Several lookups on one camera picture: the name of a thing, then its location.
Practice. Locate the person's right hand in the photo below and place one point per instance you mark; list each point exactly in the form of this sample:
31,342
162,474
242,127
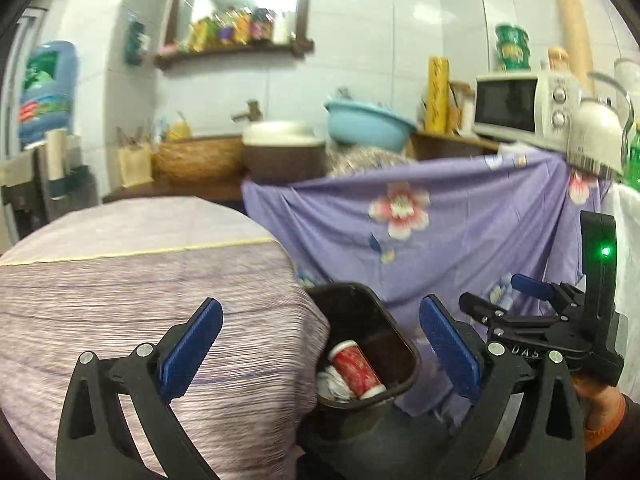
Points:
608,408

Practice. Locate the dark wall pocket holder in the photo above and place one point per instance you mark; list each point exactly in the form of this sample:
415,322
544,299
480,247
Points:
136,42

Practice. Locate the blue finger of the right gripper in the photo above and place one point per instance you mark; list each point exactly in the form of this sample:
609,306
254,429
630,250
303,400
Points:
483,311
532,288

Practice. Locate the purple floral cloth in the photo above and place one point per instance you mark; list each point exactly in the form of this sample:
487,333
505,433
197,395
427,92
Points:
442,227

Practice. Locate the black trash bin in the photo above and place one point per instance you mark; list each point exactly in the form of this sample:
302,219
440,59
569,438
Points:
355,313

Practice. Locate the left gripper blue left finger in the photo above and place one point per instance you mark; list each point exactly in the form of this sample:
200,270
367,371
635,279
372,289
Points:
184,347

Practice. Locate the yellow soap dispenser bottle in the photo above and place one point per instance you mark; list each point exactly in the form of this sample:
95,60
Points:
179,130

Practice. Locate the blue water jug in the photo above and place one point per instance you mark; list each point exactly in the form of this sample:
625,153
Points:
48,96

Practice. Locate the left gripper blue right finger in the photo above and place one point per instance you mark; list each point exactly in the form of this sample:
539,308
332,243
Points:
457,345

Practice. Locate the water dispenser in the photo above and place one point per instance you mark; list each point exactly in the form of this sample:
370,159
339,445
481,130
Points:
29,200

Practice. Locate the woven basket sink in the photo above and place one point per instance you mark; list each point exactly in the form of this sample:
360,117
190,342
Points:
206,158

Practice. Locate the wooden framed wall shelf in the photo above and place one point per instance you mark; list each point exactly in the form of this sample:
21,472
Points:
205,28

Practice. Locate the beige utensil holder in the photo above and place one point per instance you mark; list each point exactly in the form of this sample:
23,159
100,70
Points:
135,164

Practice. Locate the white kettle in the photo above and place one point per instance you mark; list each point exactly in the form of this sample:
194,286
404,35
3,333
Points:
598,142

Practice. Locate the yellow tall box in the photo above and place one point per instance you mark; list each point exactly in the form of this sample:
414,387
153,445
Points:
436,104

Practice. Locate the white microwave oven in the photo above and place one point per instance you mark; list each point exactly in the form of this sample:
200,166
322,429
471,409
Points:
534,108

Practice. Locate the brown cream rice cooker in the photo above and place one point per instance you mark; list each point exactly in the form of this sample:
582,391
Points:
279,153

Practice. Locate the paper towel roll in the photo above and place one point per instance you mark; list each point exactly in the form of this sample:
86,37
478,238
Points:
56,153

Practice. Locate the yellow green snack wrapper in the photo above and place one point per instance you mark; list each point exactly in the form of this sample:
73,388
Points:
332,386

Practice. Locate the bronze faucet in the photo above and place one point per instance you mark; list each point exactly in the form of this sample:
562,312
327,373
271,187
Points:
252,114

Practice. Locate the light blue plastic basin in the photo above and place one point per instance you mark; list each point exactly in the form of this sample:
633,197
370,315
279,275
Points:
359,123

